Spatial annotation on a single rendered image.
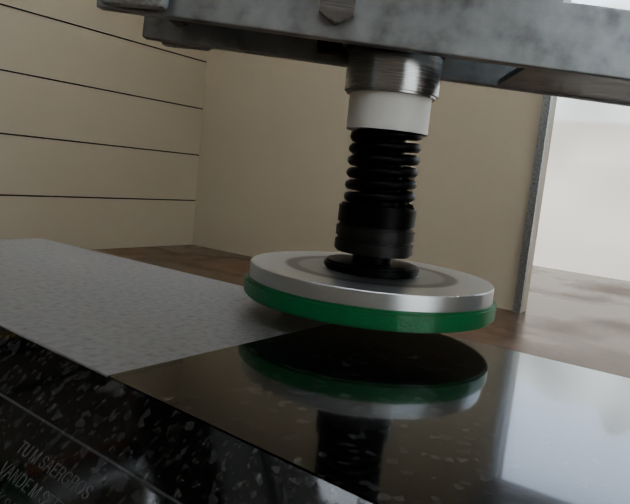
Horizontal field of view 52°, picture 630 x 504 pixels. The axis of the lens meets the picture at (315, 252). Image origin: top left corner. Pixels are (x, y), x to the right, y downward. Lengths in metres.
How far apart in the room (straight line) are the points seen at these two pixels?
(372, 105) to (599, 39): 0.17
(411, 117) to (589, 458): 0.30
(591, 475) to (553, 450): 0.03
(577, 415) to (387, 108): 0.27
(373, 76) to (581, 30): 0.16
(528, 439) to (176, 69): 6.75
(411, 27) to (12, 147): 5.50
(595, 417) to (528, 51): 0.27
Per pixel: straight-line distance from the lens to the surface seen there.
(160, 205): 6.92
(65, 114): 6.18
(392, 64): 0.53
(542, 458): 0.35
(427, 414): 0.38
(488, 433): 0.37
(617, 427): 0.42
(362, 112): 0.54
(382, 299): 0.47
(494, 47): 0.52
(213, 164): 7.09
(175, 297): 0.61
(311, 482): 0.29
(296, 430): 0.33
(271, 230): 6.55
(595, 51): 0.54
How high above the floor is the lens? 0.95
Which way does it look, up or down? 7 degrees down
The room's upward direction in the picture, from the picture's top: 6 degrees clockwise
